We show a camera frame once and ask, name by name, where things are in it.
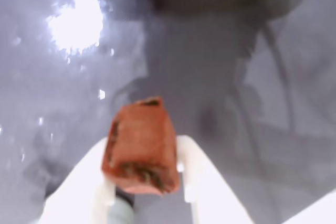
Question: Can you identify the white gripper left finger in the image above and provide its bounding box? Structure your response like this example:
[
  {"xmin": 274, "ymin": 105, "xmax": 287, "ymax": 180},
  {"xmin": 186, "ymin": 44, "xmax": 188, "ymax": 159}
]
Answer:
[{"xmin": 39, "ymin": 138, "xmax": 117, "ymax": 224}]

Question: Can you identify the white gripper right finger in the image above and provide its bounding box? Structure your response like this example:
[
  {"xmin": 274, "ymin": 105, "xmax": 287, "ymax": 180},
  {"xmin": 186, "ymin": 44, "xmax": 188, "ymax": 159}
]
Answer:
[{"xmin": 176, "ymin": 135, "xmax": 253, "ymax": 224}]

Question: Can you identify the red cube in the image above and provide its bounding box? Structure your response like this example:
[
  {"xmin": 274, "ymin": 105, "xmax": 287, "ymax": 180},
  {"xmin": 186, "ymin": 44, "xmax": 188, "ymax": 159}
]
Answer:
[{"xmin": 101, "ymin": 97, "xmax": 181, "ymax": 196}]

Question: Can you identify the glossy dark grey mat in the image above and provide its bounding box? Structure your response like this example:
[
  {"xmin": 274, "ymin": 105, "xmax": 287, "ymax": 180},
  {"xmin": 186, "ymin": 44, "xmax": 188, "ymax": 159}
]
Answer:
[{"xmin": 0, "ymin": 0, "xmax": 336, "ymax": 224}]

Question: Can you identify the sage green cup with handle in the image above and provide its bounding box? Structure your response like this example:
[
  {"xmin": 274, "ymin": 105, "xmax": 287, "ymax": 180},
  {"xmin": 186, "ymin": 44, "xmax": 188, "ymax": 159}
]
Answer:
[{"xmin": 109, "ymin": 189, "xmax": 136, "ymax": 224}]

